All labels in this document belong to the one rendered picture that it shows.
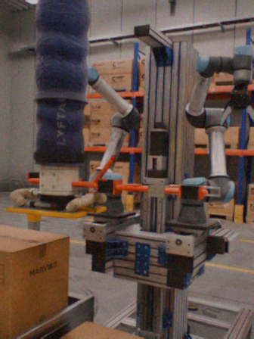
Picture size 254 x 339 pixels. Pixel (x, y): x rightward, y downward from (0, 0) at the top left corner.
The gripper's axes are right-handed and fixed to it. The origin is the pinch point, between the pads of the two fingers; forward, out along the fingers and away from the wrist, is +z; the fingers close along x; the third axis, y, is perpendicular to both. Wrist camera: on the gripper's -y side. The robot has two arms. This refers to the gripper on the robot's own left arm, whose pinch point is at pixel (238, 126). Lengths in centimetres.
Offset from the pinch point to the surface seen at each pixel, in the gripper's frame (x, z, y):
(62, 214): 57, 39, -51
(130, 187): 34, 27, -37
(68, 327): 72, 100, -24
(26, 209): 75, 39, -52
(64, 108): 62, -4, -44
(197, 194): 6.4, 28.2, -34.9
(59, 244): 79, 60, -24
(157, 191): 22, 28, -36
